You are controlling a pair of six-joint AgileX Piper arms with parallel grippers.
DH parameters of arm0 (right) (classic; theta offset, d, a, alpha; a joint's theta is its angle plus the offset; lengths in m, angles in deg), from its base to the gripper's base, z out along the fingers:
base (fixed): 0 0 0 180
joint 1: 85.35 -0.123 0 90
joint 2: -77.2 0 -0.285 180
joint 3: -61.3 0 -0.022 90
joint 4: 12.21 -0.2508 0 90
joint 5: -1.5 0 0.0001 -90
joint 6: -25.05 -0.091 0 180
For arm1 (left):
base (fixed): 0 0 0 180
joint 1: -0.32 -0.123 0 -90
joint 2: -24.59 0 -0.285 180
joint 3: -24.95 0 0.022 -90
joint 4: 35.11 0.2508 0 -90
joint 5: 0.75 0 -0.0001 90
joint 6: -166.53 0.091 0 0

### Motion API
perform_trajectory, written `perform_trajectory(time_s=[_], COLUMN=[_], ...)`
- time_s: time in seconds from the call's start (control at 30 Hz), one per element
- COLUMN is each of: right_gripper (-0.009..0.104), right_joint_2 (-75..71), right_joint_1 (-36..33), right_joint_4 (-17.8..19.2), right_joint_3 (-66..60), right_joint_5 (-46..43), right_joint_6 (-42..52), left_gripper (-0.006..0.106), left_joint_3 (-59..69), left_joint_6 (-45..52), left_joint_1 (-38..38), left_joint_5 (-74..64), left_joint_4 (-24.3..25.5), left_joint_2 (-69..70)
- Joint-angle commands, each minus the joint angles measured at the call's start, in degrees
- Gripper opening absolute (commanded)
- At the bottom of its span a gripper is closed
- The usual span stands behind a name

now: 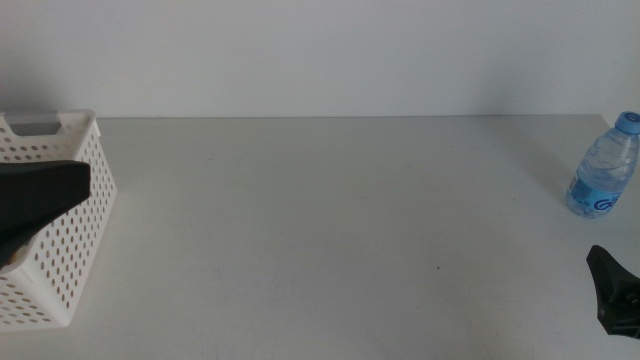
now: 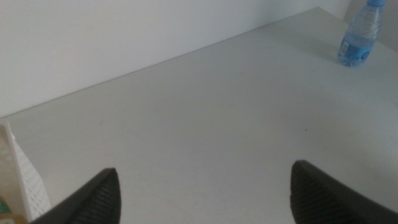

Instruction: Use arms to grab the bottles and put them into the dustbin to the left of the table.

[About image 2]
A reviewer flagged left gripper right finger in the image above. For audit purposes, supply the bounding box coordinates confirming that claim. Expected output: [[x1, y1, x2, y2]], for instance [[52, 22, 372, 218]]
[[289, 160, 398, 224]]

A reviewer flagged clear water bottle blue label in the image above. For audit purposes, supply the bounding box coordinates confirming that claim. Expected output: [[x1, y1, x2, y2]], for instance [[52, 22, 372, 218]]
[[337, 0, 387, 68]]

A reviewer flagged white perforated plastic basket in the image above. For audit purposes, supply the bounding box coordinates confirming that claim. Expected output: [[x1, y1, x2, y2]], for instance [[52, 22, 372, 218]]
[[0, 119, 52, 223]]

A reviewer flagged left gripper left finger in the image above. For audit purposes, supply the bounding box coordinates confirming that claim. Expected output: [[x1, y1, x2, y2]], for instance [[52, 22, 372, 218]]
[[29, 167, 121, 224]]

